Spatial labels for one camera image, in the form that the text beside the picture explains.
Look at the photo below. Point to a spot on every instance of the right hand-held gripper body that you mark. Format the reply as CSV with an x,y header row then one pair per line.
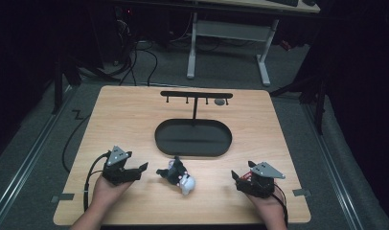
x,y
259,182

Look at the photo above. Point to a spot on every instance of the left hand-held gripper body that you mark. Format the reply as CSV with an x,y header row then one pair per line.
x,y
119,172

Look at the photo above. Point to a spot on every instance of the black key holder stand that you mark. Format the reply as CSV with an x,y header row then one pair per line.
x,y
192,139

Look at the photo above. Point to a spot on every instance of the person's left hand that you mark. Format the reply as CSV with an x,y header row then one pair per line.
x,y
108,193

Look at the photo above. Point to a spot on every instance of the person's right hand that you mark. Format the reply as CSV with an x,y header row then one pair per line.
x,y
267,206

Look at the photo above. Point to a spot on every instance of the grey tape piece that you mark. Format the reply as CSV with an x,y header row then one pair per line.
x,y
301,192
63,197

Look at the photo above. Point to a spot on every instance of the grey round table grommet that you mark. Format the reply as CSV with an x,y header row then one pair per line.
x,y
219,102

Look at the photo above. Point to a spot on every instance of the black floor stand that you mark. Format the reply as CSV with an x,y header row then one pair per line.
x,y
57,86
318,105

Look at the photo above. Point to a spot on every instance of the small red object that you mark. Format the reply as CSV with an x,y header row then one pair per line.
x,y
285,45

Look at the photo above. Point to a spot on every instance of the dark computer tower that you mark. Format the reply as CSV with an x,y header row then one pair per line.
x,y
124,28

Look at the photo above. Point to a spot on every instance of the white-legged background desk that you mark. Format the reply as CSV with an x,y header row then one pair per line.
x,y
231,31

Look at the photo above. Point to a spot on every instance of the black keyboard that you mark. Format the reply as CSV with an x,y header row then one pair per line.
x,y
283,2

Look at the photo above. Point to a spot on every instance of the metal floor rail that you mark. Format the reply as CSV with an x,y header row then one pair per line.
x,y
26,159
334,166

